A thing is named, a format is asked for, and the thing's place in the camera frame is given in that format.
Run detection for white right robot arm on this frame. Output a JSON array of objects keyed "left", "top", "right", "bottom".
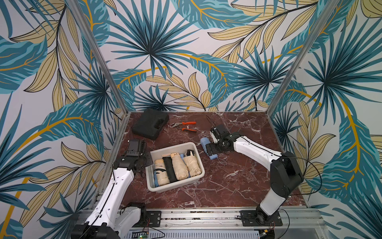
[{"left": 201, "top": 124, "right": 304, "bottom": 220}]

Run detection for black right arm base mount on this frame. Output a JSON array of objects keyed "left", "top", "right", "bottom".
[{"left": 236, "top": 206, "right": 283, "bottom": 228}]

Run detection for green circuit board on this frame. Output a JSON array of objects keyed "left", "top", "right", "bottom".
[{"left": 131, "top": 232, "right": 149, "bottom": 239}]

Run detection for aluminium frame post left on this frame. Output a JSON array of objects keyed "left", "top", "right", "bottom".
[{"left": 67, "top": 0, "right": 128, "bottom": 115}]

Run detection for orange handled pliers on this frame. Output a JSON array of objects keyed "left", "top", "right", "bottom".
[{"left": 171, "top": 121, "right": 197, "bottom": 132}]

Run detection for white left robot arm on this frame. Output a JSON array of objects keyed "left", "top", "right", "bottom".
[{"left": 70, "top": 139, "right": 153, "bottom": 239}]

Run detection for black plastic tool case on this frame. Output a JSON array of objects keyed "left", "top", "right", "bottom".
[{"left": 131, "top": 109, "right": 169, "bottom": 140}]

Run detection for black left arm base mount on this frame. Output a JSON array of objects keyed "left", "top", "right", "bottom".
[{"left": 127, "top": 202, "right": 162, "bottom": 228}]

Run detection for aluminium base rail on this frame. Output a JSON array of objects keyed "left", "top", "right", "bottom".
[{"left": 70, "top": 207, "right": 329, "bottom": 239}]

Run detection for aluminium frame post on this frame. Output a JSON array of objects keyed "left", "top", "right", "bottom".
[
  {"left": 67, "top": 0, "right": 128, "bottom": 115},
  {"left": 266, "top": 0, "right": 340, "bottom": 117}
]

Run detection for beige umbrella with black strap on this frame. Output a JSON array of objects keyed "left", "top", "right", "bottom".
[{"left": 154, "top": 159, "right": 170, "bottom": 186}]

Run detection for light blue umbrella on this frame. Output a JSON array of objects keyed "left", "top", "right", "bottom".
[{"left": 200, "top": 137, "right": 218, "bottom": 160}]

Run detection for aluminium frame post right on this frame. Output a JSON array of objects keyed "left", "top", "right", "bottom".
[{"left": 266, "top": 0, "right": 340, "bottom": 117}]

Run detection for beige plastic storage box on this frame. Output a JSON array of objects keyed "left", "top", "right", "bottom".
[{"left": 145, "top": 142, "right": 206, "bottom": 193}]

